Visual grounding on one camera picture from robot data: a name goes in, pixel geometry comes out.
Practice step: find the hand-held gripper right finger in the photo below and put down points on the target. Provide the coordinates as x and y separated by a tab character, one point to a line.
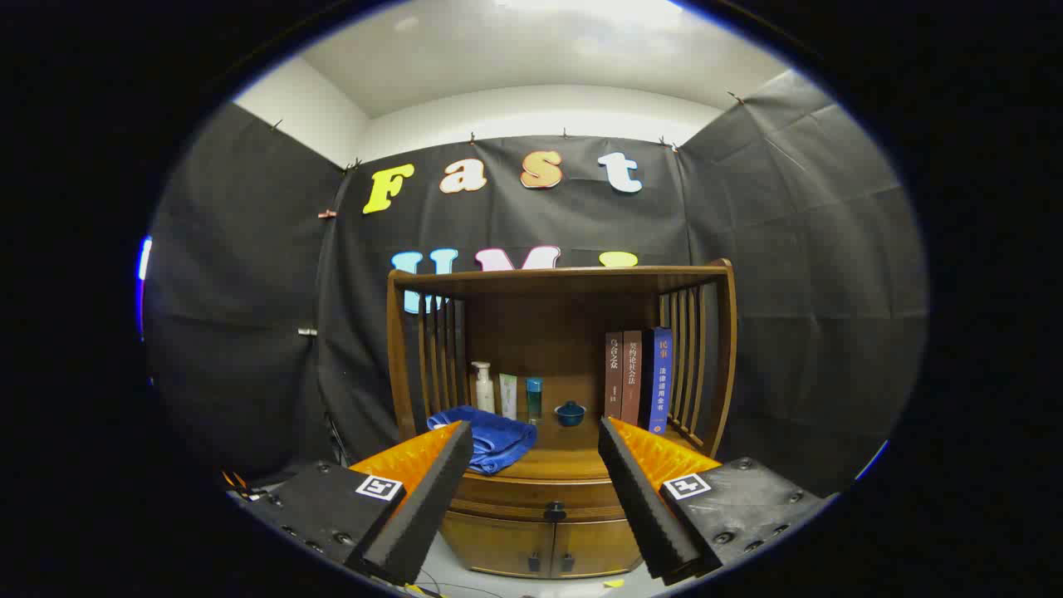
639	507

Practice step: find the wooden cabinet door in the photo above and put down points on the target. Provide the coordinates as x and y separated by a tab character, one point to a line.
598	548
498	544

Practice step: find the reddish brown book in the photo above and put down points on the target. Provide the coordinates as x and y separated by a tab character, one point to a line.
632	378

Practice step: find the white pump bottle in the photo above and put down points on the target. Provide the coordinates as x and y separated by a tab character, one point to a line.
483	390

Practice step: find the blue book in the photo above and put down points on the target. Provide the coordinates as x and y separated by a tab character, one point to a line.
660	382

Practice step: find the blue lidded teacup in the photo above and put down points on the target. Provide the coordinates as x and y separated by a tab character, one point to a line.
570	414

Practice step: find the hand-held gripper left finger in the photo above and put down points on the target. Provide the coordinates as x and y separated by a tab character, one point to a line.
432	498

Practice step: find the teal bottle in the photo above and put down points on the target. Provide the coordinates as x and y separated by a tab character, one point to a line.
534	400

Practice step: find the wooden countertop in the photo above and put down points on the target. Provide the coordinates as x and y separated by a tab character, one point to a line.
565	448

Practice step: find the blue folded towel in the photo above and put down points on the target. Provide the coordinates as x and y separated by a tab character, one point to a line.
498	440

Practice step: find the white green tube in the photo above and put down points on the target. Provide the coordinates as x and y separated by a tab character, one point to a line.
508	399

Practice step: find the wooden cabinet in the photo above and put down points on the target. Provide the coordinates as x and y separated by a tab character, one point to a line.
540	332

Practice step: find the wooden drawer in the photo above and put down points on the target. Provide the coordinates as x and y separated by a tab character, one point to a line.
507	498

